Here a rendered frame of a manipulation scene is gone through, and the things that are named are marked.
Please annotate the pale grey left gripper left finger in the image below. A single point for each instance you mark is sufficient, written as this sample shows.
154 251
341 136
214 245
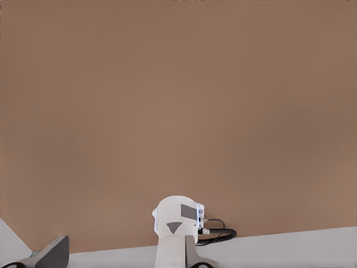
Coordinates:
53 254

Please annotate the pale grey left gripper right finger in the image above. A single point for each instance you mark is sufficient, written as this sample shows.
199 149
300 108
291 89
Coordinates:
190 251

